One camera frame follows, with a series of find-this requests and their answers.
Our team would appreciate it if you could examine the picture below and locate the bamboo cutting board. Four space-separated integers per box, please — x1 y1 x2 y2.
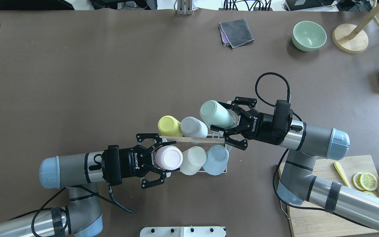
288 155 379 237

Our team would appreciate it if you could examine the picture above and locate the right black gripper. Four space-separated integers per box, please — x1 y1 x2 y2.
210 96 293 150

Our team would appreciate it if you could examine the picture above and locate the lemon slice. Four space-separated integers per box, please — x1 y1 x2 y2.
363 191 378 197
352 172 365 191
359 172 378 191

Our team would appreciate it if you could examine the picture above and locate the grey cloth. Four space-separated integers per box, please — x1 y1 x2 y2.
219 18 255 48

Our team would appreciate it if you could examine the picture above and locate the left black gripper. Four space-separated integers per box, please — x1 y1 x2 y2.
101 133 181 190

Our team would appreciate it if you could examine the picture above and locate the light blue cup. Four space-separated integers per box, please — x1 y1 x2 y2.
203 145 230 176

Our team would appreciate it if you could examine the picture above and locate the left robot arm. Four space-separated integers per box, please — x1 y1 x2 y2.
0 133 179 237

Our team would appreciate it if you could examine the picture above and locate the yellow cup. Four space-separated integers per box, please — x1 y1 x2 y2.
157 115 184 137

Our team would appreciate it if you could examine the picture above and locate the pink cup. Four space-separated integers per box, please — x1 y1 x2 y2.
154 145 183 171

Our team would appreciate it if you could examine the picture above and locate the white wire cup rack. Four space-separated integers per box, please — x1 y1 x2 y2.
162 136 231 174

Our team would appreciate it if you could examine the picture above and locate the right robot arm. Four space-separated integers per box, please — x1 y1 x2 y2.
200 72 379 237

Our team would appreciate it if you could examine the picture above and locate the cream white cup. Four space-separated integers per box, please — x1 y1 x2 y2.
180 146 207 175

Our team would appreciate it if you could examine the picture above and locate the aluminium frame post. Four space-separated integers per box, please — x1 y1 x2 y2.
176 0 193 15

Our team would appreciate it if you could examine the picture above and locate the grey cup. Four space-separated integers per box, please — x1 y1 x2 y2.
180 117 209 138

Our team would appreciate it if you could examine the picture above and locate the wooden mug tree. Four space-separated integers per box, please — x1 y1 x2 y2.
331 3 379 54

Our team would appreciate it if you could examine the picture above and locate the yellow plastic knife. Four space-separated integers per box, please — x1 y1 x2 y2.
333 161 352 188

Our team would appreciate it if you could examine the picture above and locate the green bowl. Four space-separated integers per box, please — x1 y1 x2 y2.
291 21 327 52

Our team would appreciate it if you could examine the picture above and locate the green cup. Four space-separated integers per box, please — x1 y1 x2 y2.
199 100 236 128

